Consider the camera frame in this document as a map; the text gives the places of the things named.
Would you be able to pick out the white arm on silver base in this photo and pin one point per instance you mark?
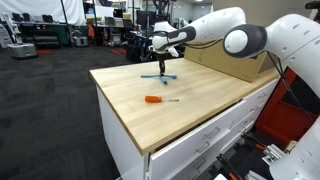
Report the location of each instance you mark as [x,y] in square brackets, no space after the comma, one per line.
[21,50]

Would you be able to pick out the black desk with monitors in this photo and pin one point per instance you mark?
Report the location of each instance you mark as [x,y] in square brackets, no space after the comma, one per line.
[43,33]

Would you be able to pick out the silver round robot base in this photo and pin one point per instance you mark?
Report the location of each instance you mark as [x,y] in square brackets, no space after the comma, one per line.
[80,41]

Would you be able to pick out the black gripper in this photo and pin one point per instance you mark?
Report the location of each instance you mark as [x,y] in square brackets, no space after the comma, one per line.
[161,60]

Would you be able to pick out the red floor mat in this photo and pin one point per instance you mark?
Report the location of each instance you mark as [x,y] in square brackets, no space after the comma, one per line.
[44,52]

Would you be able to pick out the cluttered black table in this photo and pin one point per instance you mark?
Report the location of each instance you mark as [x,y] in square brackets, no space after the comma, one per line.
[140,50]

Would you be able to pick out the red metal panel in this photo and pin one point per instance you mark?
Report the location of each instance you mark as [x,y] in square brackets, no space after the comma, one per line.
[283,123]

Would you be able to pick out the orange object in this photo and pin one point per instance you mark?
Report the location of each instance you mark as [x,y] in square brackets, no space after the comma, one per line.
[91,30]

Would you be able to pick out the silver metal bracket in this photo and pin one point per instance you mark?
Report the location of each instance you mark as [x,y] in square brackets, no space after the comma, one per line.
[273,153]

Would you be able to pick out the white curtain backdrop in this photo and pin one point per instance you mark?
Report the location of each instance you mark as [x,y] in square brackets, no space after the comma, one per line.
[33,8]

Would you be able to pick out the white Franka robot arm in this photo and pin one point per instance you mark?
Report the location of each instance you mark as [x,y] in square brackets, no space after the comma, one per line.
[293,36]

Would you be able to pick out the white drawer cabinet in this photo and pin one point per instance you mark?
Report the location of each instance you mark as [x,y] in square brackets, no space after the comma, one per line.
[186,150]

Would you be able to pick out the brown cardboard box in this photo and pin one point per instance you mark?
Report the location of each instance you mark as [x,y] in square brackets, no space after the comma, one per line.
[216,61]

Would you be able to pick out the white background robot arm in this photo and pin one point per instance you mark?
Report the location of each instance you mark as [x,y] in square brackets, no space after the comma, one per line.
[182,22]

